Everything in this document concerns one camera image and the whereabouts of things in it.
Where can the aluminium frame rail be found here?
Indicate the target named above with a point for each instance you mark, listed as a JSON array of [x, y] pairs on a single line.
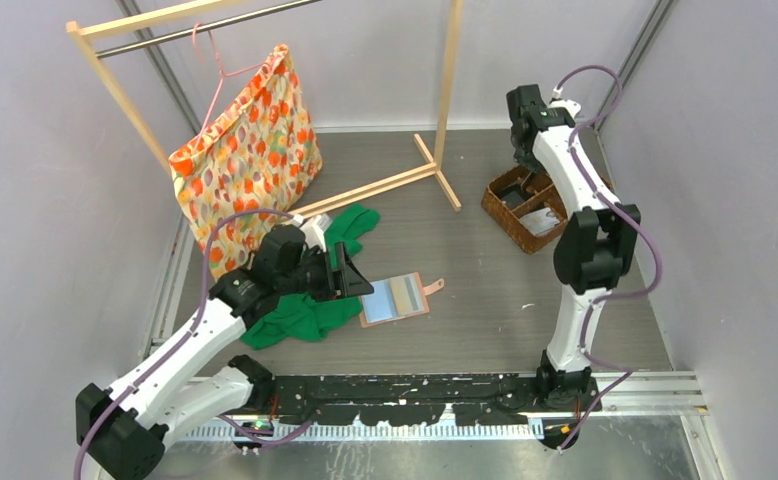
[[644, 394]]

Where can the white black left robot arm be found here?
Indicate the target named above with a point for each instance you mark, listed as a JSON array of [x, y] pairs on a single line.
[[127, 426]]

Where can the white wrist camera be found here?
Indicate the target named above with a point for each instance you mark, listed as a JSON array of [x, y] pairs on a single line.
[[572, 107], [314, 229]]

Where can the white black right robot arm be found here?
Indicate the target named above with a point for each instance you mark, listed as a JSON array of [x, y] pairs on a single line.
[[595, 249]]

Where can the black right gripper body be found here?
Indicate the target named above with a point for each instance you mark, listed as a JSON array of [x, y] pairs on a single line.
[[521, 156]]

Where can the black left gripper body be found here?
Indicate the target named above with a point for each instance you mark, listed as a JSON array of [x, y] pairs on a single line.
[[315, 276]]

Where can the white card in basket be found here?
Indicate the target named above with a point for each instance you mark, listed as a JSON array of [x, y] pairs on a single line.
[[541, 222]]

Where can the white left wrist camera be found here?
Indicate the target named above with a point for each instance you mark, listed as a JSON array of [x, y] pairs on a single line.
[[314, 229]]

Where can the wooden clothes rack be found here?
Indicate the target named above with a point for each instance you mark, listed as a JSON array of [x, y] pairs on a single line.
[[83, 37]]

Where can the pink leather card holder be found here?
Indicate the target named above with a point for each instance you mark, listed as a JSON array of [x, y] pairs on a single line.
[[377, 308]]

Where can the floral orange tote bag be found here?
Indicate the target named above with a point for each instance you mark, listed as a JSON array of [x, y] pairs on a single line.
[[252, 162]]

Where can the black card in basket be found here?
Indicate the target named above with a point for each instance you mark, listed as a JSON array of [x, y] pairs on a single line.
[[513, 196]]

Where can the woven wicker divided basket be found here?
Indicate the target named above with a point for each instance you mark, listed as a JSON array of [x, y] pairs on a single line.
[[543, 194]]

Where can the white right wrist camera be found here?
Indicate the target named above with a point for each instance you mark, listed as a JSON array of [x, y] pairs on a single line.
[[572, 107]]

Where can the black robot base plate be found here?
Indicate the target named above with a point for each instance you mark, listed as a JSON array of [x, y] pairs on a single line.
[[409, 400]]

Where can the gold striped credit card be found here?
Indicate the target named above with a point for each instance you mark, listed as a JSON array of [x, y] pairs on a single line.
[[408, 297]]

